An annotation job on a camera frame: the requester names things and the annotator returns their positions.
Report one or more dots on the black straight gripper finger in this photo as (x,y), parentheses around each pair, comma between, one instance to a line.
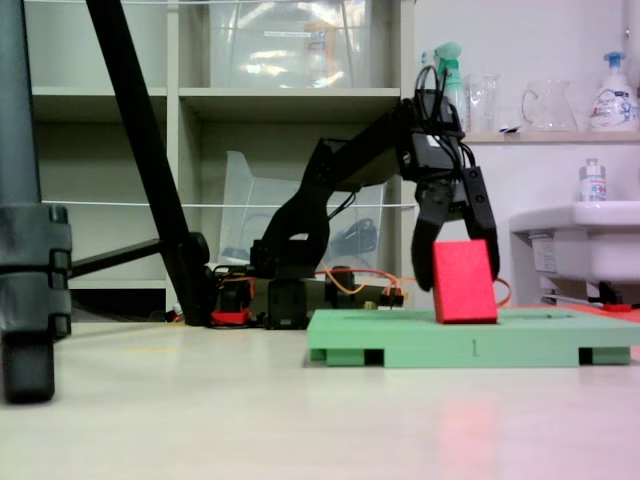
(480,205)

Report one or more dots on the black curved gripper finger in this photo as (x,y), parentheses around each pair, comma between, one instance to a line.
(425,240)

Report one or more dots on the red square block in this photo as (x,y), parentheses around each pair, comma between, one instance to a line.
(465,282)

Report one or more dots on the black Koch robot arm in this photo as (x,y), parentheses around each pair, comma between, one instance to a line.
(350,160)

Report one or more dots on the clear glass beaker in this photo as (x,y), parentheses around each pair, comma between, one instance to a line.
(485,110)

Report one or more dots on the green spray bottle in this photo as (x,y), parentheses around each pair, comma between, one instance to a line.
(457,85)

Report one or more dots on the small white blue packet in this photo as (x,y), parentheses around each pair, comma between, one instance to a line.
(509,129)

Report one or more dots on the green shape sorter board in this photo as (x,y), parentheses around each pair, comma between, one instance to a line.
(425,345)

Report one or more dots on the small clear sanitizer bottle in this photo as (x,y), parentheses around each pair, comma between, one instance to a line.
(593,187)

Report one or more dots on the clear glass pitcher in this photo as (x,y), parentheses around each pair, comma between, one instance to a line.
(550,112)

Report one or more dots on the white sink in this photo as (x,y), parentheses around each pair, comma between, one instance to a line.
(600,240)

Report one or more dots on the grey shelf unit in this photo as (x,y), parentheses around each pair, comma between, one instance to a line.
(290,97)

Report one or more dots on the small red black clamp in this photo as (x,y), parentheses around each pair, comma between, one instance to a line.
(612,295)

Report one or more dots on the white foam pump bottle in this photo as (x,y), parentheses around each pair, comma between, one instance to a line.
(612,107)

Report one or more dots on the clear plastic tilted container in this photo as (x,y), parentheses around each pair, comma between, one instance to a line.
(250,210)

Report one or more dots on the clear plastic storage box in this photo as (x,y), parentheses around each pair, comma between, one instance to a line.
(280,60)

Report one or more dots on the black tripod leg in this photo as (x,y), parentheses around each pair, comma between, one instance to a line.
(25,250)
(145,150)

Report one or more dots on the black tripod brace bar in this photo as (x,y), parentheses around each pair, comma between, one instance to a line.
(115,257)

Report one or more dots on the wooden wall ledge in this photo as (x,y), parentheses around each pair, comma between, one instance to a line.
(550,137)

